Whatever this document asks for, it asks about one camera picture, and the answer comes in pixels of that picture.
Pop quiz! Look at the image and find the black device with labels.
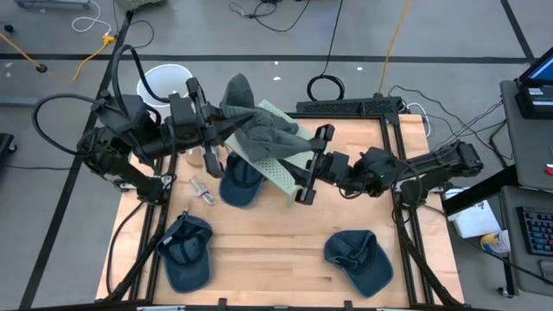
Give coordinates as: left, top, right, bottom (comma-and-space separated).
513, 84, 553, 120

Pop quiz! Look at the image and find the black keyboard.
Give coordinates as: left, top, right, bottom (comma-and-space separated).
516, 206, 553, 257

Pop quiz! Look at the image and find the black laptop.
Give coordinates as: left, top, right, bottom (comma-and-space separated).
517, 46, 553, 87

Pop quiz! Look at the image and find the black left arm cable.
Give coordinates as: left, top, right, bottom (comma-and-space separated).
32, 42, 172, 156

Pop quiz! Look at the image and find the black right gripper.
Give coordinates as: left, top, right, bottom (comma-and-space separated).
293, 124, 353, 206

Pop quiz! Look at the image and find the blue denim cap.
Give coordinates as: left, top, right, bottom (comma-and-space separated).
156, 212, 213, 294
322, 228, 395, 298
218, 150, 267, 208

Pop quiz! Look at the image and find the black cable bundle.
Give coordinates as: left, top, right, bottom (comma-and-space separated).
387, 85, 513, 168

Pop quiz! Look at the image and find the white coiled cable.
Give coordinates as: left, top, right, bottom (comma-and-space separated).
70, 0, 113, 36

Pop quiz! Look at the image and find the white power cable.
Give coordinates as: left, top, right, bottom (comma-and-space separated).
404, 102, 432, 138

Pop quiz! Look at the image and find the long yellow cable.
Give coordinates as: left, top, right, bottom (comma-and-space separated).
377, 0, 411, 98

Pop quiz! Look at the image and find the black thin cable loop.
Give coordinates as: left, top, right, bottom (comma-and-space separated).
111, 7, 156, 50

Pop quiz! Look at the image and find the grey flat bar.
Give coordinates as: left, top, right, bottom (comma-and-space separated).
0, 95, 43, 110

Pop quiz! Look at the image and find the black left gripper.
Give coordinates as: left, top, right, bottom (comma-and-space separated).
167, 76, 226, 180

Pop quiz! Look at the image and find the black perforated power strip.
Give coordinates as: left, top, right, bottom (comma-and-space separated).
296, 96, 404, 118

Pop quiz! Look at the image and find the white bottle yellow label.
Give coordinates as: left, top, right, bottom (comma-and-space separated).
480, 230, 512, 256

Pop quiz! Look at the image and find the grey metal base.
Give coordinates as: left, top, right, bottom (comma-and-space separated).
14, 0, 92, 10

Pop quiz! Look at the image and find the black coiled cable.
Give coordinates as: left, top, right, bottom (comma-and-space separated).
305, 0, 346, 104

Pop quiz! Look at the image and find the pale green perforated box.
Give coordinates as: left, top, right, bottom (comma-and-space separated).
222, 98, 321, 207

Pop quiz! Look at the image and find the white cylindrical bin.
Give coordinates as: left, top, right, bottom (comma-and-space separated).
136, 63, 207, 169

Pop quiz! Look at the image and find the yellow cable with plug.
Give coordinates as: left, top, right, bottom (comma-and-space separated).
0, 32, 118, 84

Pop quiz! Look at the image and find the black base cable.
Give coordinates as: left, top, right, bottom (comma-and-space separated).
105, 200, 146, 297

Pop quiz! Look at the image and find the black thin cable tangle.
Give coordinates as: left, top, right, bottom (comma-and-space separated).
227, 0, 311, 34

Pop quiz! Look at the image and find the black aluminium table frame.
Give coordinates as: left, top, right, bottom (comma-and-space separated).
95, 111, 467, 310

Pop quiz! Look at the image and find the grey desk surface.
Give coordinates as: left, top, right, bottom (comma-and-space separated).
499, 185, 553, 298
499, 79, 553, 192

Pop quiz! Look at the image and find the white box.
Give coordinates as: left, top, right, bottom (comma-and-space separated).
442, 186, 502, 239

